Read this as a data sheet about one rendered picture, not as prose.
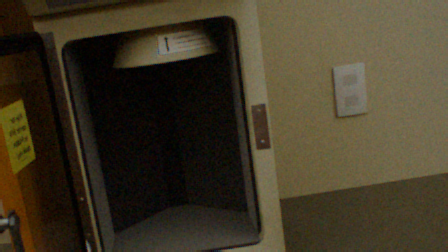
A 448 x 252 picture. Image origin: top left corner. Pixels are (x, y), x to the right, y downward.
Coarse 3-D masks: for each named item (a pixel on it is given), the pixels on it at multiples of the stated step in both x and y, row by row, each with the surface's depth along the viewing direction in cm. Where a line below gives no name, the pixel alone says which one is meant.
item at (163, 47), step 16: (128, 32) 87; (144, 32) 85; (160, 32) 85; (176, 32) 85; (192, 32) 86; (208, 32) 90; (128, 48) 87; (144, 48) 85; (160, 48) 84; (176, 48) 84; (192, 48) 85; (208, 48) 87; (128, 64) 86; (144, 64) 85
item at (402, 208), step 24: (336, 192) 129; (360, 192) 126; (384, 192) 124; (408, 192) 122; (432, 192) 120; (288, 216) 119; (312, 216) 117; (336, 216) 115; (360, 216) 113; (384, 216) 111; (408, 216) 109; (432, 216) 108; (288, 240) 107; (312, 240) 106; (336, 240) 104; (360, 240) 102; (384, 240) 101; (408, 240) 99; (432, 240) 98
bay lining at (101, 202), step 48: (96, 48) 98; (96, 96) 98; (144, 96) 107; (192, 96) 104; (240, 96) 87; (96, 144) 99; (144, 144) 107; (192, 144) 108; (240, 144) 98; (96, 192) 90; (144, 192) 108; (192, 192) 112; (240, 192) 103
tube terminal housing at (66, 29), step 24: (144, 0) 81; (168, 0) 81; (192, 0) 81; (216, 0) 81; (240, 0) 81; (48, 24) 81; (72, 24) 81; (96, 24) 81; (120, 24) 81; (144, 24) 81; (168, 24) 81; (240, 24) 82; (240, 48) 83; (264, 96) 84; (72, 120) 84; (264, 168) 87; (264, 192) 88; (264, 216) 89; (96, 240) 89; (264, 240) 90
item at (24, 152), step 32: (0, 64) 64; (32, 64) 74; (0, 96) 63; (32, 96) 73; (0, 128) 62; (32, 128) 72; (0, 160) 61; (32, 160) 70; (0, 192) 60; (32, 192) 69; (64, 192) 81; (32, 224) 68; (64, 224) 79
